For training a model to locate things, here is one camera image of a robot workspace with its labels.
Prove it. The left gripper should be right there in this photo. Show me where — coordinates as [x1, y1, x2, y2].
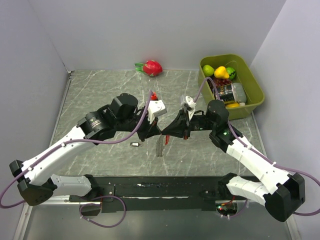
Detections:
[116, 106, 162, 142]

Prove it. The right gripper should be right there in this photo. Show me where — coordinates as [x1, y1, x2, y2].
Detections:
[161, 108, 216, 140]

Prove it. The red and silver key organizer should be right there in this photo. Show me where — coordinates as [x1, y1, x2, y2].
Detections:
[156, 135, 170, 157]

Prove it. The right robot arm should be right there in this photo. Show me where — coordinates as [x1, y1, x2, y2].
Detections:
[162, 100, 305, 222]

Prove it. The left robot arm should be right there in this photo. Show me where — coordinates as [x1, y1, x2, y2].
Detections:
[9, 93, 167, 206]

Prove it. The small black key fob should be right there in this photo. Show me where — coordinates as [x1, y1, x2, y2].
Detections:
[130, 142, 141, 147]

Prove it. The black labelled cup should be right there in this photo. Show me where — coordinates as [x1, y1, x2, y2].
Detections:
[214, 83, 247, 105]

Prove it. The dark red grapes toy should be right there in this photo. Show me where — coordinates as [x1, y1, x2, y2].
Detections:
[210, 76, 232, 89]

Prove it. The yellow lemon toy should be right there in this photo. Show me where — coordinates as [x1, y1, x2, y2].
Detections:
[226, 102, 240, 108]

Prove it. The red dragon fruit toy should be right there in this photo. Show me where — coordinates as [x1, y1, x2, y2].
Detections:
[134, 60, 163, 77]

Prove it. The green lime toy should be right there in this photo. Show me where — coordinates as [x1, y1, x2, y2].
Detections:
[202, 64, 215, 77]

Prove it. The yellow pear toy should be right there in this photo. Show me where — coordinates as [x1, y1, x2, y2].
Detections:
[214, 66, 230, 79]

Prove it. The green watermelon toy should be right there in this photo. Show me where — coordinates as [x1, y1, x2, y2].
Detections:
[226, 67, 236, 81]

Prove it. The olive green plastic bin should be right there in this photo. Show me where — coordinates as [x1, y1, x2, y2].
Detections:
[198, 54, 265, 120]

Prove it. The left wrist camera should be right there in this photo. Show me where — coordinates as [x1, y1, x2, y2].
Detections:
[147, 92, 167, 123]

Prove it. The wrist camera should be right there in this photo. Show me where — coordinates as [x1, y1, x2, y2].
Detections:
[180, 95, 197, 121]
[147, 92, 167, 123]

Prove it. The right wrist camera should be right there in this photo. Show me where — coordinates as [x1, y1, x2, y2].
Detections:
[180, 95, 197, 121]

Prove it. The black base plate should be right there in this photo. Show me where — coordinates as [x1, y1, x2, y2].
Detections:
[68, 176, 251, 214]

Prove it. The aluminium rail frame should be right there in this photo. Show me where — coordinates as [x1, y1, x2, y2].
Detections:
[23, 194, 290, 213]

